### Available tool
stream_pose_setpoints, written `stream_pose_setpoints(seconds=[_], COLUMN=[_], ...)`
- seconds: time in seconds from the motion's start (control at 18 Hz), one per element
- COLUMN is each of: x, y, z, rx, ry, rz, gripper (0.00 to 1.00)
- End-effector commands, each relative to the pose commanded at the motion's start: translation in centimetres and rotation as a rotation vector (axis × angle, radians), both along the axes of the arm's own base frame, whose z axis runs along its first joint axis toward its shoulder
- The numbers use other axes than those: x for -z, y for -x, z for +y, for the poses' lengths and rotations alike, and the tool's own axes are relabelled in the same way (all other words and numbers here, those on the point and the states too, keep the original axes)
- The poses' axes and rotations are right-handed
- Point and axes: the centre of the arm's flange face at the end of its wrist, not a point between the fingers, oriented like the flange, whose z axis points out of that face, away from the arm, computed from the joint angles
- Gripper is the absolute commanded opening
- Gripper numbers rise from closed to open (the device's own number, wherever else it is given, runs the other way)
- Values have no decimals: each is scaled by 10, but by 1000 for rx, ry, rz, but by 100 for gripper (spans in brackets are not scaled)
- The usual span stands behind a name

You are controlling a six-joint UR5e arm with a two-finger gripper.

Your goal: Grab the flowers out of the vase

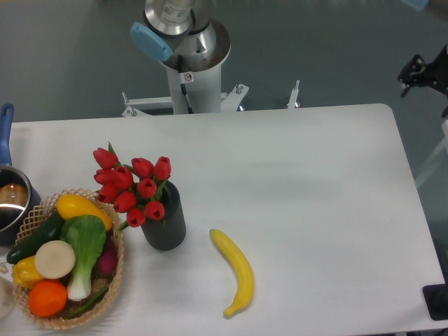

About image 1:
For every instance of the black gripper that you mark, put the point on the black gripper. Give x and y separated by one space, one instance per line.
418 73

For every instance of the red tulip bouquet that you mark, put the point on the red tulip bouquet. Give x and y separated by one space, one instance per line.
133 189

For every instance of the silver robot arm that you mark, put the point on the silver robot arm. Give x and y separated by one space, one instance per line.
192 46

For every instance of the dark grey ribbed vase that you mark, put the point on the dark grey ribbed vase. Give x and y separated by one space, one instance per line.
170 232

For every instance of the black device at table edge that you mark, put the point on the black device at table edge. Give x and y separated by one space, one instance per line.
436 301

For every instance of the yellow banana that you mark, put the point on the yellow banana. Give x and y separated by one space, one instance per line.
242 269

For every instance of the green bok choy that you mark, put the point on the green bok choy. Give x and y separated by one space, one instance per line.
86 235

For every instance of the purple red radish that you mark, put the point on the purple red radish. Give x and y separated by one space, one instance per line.
108 260

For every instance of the yellow squash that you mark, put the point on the yellow squash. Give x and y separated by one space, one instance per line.
69 206

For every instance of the woven wicker basket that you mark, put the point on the woven wicker basket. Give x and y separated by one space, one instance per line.
36 218

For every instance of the green cucumber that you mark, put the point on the green cucumber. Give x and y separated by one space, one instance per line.
50 230

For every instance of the green chili pepper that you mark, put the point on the green chili pepper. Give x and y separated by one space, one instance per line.
87 306

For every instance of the orange fruit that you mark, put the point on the orange fruit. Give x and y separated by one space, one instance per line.
47 298

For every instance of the yellow bell pepper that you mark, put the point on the yellow bell pepper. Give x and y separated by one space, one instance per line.
25 273

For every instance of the white garlic piece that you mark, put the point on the white garlic piece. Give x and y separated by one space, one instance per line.
3 268

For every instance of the blue handled saucepan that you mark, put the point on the blue handled saucepan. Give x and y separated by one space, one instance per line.
18 196

